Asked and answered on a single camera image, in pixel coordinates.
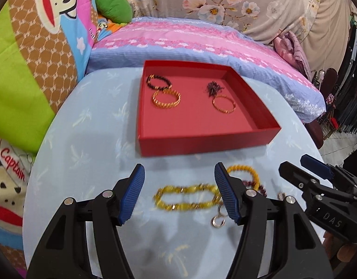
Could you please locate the pink and blue striped pillow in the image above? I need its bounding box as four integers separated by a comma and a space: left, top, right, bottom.
85, 17, 326, 123

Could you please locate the dark beaded bracelet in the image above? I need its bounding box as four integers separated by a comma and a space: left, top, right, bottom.
146, 74, 173, 91

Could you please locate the rack of hanging clothes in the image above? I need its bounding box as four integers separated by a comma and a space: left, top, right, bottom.
336, 20, 357, 134

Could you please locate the thin orange bangle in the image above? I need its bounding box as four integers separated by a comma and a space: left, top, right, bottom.
212, 95, 236, 114

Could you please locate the cartoon monkey printed blanket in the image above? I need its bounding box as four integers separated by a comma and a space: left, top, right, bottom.
0, 0, 109, 279

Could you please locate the pink quilted cloth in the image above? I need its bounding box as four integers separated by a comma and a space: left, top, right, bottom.
273, 30, 313, 79

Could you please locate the red cardboard box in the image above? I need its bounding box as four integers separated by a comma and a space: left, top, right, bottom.
137, 60, 281, 158

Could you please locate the yellow round bead bracelet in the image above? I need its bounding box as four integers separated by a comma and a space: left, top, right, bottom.
226, 165, 260, 189

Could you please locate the yellow stone link bracelet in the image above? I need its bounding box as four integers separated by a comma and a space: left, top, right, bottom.
153, 184, 226, 211

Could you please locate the dark red bead bracelet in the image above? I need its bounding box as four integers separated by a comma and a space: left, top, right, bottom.
242, 180, 268, 198

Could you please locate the person's right hand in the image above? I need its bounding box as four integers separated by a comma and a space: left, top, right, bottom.
325, 232, 357, 263

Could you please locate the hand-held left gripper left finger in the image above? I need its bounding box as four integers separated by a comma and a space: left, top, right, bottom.
27, 163, 145, 279

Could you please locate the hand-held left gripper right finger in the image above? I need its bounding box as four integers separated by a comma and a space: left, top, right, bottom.
214, 162, 333, 279

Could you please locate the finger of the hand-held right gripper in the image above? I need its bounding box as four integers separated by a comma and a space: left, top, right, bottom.
301, 155, 356, 186
279, 161, 321, 194

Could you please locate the beige curtain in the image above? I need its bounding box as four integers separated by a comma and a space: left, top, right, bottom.
301, 0, 357, 73

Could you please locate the dark purple bead cluster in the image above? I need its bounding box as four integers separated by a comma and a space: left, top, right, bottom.
206, 80, 226, 98

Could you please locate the green plush cushion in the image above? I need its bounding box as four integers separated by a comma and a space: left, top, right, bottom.
95, 0, 133, 24

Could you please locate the dark red stool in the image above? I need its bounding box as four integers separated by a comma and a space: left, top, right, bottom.
308, 120, 324, 149

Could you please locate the wide gold link bracelet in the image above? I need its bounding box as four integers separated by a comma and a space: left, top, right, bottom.
151, 90, 181, 109

